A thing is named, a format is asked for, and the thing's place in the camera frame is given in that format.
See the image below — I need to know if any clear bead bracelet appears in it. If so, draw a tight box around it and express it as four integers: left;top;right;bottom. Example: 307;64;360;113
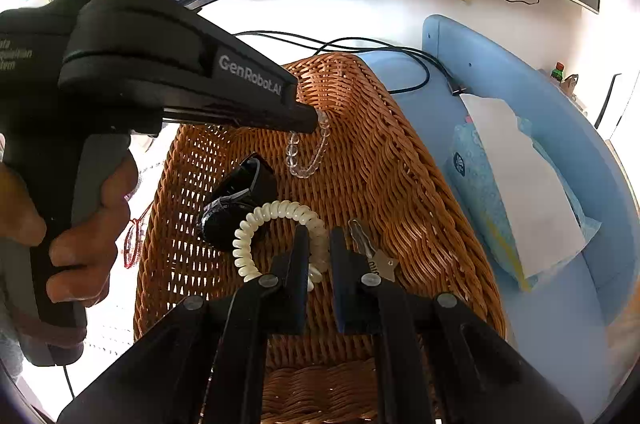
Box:
285;110;332;179

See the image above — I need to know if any red string bracelet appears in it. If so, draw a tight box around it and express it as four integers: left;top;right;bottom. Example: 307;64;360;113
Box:
121;199;151;269

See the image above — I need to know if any silver star-head key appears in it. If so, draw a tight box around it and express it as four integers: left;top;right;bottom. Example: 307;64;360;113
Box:
348;219;399;285

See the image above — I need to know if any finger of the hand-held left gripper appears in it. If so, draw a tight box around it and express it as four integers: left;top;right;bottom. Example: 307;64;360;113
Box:
161;102;321;136

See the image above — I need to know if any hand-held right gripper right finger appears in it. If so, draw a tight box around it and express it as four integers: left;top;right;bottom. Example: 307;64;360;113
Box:
328;226;586;424

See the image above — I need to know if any blue tissue pack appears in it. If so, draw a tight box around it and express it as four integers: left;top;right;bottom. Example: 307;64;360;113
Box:
446;116;602;292

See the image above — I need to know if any black wristwatch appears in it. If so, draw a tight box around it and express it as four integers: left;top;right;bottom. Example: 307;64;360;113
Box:
199;152;279;252

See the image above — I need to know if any brown wicker basket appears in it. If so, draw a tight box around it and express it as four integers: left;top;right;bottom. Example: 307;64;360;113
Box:
132;52;507;424

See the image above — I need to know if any cream spiral hair tie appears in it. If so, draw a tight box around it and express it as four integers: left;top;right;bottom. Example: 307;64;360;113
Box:
232;200;331;292

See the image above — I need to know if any white tissue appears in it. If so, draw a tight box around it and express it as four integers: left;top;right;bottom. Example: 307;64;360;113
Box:
459;92;587;277

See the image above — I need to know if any person's left hand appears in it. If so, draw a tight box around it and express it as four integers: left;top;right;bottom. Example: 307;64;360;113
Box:
0;149;140;309

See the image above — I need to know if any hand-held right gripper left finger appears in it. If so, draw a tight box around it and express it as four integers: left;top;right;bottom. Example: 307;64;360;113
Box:
57;225;311;424

